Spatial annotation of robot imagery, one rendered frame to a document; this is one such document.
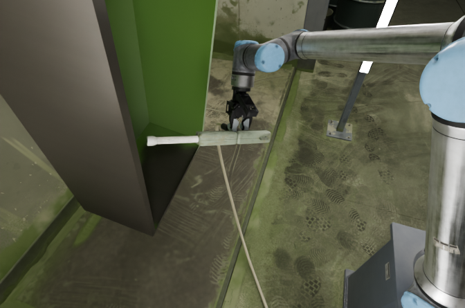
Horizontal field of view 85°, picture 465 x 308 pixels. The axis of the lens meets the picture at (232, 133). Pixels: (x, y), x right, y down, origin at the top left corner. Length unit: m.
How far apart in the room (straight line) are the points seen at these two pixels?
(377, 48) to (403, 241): 0.73
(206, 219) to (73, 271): 0.80
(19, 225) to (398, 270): 1.84
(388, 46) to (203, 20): 0.65
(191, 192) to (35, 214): 0.91
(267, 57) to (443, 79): 0.50
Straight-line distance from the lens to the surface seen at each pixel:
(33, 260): 2.01
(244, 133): 0.98
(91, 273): 1.84
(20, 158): 1.93
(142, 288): 1.70
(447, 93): 0.51
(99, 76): 0.54
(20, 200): 1.92
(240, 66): 0.97
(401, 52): 0.71
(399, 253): 1.16
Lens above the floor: 1.62
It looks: 47 degrees down
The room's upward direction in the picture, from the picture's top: 3 degrees counter-clockwise
